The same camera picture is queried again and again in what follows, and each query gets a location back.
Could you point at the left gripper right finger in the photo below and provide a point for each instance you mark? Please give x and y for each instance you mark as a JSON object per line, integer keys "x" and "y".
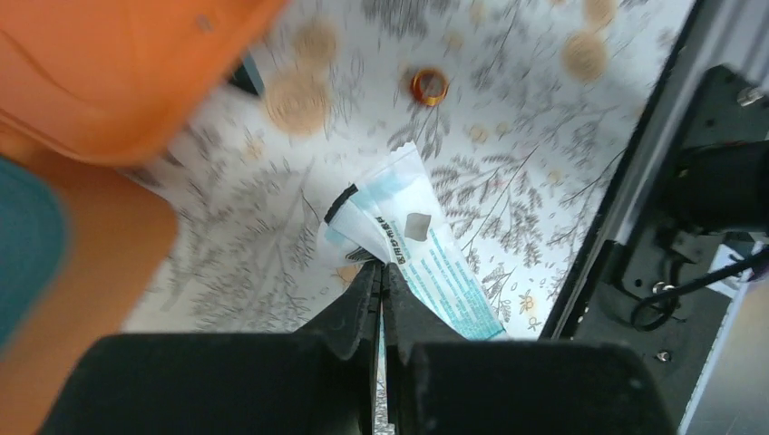
{"x": 441, "y": 383}

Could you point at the orange medicine box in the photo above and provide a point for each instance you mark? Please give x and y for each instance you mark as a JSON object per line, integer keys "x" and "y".
{"x": 88, "y": 87}

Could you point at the floral table mat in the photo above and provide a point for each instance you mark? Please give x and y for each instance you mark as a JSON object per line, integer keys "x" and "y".
{"x": 542, "y": 100}

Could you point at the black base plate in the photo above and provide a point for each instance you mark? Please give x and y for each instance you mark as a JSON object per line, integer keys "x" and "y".
{"x": 690, "y": 192}

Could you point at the teal divided tray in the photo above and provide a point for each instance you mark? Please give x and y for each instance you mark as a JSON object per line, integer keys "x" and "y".
{"x": 34, "y": 236}

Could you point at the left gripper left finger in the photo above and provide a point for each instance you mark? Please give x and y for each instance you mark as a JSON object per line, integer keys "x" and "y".
{"x": 320, "y": 379}

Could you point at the blue white sachet packet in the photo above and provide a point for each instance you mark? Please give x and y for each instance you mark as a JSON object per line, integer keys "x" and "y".
{"x": 392, "y": 214}

